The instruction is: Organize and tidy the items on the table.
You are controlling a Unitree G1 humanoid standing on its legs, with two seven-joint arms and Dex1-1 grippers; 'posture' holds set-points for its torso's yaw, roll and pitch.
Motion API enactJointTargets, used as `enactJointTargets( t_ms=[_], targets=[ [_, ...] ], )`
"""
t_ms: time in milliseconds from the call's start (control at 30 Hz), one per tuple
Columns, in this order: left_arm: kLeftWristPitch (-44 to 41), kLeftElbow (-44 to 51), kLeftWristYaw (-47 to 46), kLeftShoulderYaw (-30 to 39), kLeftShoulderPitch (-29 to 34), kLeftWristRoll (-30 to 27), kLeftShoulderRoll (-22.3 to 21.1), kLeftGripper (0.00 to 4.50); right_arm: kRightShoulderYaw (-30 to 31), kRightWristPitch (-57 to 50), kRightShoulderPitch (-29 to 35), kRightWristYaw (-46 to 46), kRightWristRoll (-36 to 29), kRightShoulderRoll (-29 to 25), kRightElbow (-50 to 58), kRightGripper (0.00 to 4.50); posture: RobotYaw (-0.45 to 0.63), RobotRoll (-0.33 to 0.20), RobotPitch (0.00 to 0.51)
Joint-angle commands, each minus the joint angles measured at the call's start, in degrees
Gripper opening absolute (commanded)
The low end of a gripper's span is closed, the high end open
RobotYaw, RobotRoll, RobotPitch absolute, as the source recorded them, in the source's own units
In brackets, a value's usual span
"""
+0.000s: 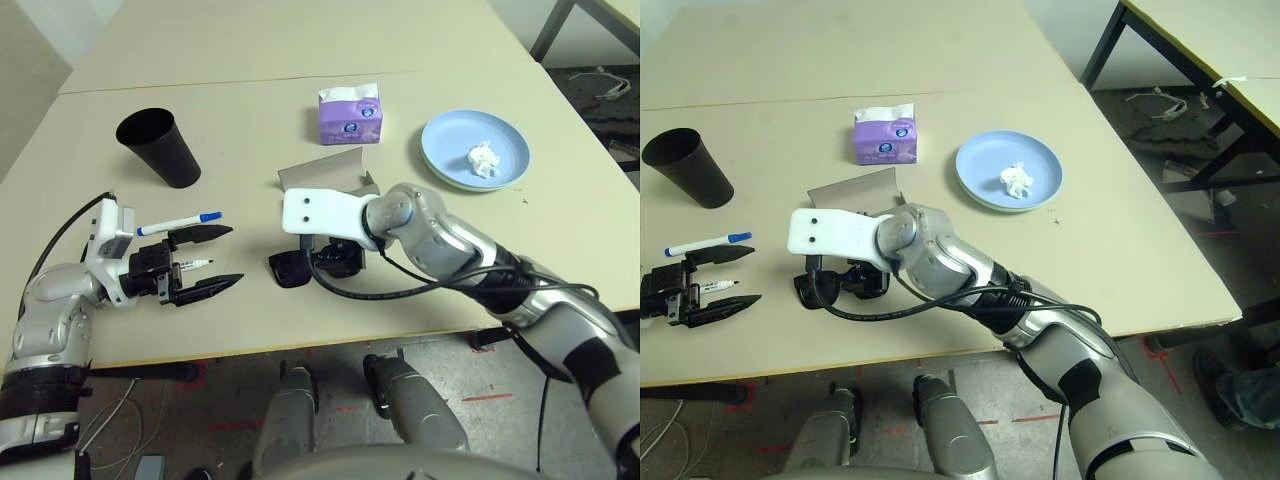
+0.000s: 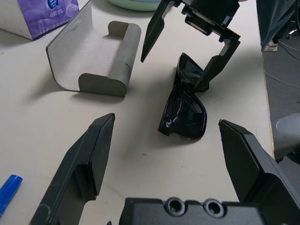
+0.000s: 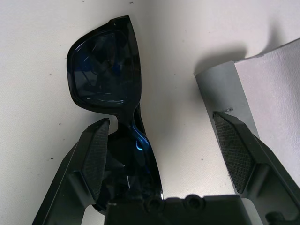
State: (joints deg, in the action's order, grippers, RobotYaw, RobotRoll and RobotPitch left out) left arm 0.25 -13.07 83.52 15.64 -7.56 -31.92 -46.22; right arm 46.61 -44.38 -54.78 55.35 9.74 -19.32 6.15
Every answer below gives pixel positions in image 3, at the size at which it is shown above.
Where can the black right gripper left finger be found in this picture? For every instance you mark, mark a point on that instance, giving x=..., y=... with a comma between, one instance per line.
x=77, y=178

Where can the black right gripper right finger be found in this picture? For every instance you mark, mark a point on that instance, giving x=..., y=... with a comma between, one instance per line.
x=253, y=159

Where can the grey glasses case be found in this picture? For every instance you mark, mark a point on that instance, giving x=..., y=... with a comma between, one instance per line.
x=222, y=89

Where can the black sunglasses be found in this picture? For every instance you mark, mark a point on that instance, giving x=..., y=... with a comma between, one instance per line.
x=105, y=77

